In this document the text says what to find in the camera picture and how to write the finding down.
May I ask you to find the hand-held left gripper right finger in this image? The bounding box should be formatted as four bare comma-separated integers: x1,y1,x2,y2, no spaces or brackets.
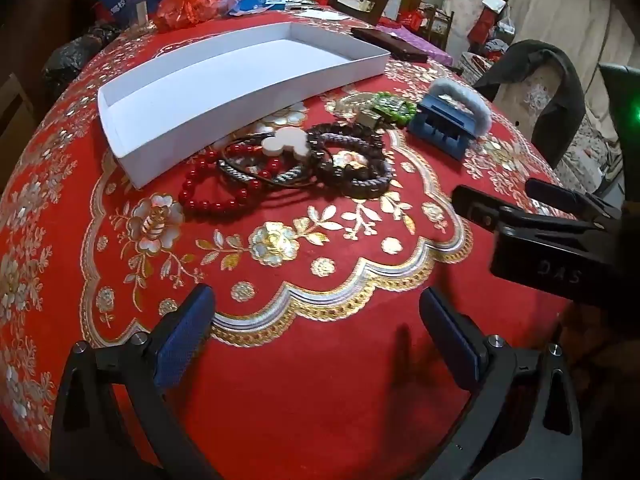
419,287,583,480

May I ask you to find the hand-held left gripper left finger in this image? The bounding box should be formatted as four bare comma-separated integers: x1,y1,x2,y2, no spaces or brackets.
50,282,223,480

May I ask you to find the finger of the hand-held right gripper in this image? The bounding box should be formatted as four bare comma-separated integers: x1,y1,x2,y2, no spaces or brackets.
452,185,591,241
525,178,623,221

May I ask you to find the blue hair claw clip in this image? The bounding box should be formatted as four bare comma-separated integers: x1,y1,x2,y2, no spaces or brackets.
407,94,476,161

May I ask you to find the grey braided bracelet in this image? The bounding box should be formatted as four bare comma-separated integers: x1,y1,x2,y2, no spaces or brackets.
312,132,395,200

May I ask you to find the fluffy light blue hair clip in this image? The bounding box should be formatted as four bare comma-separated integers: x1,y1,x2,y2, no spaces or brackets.
425,79,493,136

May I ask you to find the green bead bracelet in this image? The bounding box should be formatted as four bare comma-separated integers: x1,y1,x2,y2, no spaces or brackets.
372,91,418,123

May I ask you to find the red bead bracelet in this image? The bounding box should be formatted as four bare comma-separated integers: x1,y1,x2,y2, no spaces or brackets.
179,144,283,217

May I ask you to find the dark brown bead bracelet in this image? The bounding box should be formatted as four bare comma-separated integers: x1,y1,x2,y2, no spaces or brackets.
305,122,387,187

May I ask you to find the black hair tie beige charm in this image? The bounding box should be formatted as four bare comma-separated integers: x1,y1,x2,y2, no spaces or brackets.
217,127,321,191

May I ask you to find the white cardboard box tray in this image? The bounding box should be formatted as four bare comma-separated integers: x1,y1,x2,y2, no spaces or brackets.
96,21,391,191

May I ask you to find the floral upholstered chair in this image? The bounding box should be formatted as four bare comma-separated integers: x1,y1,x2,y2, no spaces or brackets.
492,60,568,161

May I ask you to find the red embroidered tablecloth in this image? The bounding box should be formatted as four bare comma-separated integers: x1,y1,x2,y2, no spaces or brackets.
0,7,576,480

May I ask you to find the pile of clothes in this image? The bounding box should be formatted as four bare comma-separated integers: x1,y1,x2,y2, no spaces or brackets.
460,37,511,78

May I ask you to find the dark grey cloth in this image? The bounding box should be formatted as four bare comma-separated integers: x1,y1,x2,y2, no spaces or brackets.
472,39,586,168

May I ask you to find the purple tablecloth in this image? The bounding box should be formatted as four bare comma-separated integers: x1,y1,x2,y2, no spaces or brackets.
377,22,451,61

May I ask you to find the red hanging garment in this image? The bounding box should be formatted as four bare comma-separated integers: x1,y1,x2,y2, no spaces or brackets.
467,0,506,43

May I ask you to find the brown leather case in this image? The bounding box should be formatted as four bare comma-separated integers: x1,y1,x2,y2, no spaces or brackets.
350,26,430,63

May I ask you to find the small wooden chair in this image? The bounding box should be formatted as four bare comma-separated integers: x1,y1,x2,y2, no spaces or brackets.
420,4,456,51

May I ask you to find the beige curtain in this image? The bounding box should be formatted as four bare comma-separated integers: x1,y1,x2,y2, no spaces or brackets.
500,0,640,126

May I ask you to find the red gift bag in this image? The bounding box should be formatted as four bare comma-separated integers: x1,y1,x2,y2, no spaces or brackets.
400,7,426,31

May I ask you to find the floral pink mattress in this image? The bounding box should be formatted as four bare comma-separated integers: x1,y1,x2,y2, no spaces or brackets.
445,0,501,53

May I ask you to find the white paper sheet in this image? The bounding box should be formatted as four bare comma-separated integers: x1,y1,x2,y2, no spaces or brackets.
302,7,351,21

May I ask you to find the light wooden chair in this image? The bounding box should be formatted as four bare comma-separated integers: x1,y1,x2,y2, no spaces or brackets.
0,72,38,161

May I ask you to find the blue tissue pack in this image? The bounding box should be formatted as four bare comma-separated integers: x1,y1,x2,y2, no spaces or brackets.
232,0,286,13

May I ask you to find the black plastic bag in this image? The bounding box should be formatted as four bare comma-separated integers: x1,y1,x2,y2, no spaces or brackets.
42,22,121,103

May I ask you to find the red plastic bag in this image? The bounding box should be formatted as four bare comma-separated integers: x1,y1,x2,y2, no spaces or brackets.
152,0,226,33

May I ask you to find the clear plastic jar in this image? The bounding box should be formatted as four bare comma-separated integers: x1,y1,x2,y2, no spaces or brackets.
124,0,148,28

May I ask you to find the clear spiral hair tie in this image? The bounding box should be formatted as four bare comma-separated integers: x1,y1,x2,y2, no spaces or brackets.
327,91,381,118

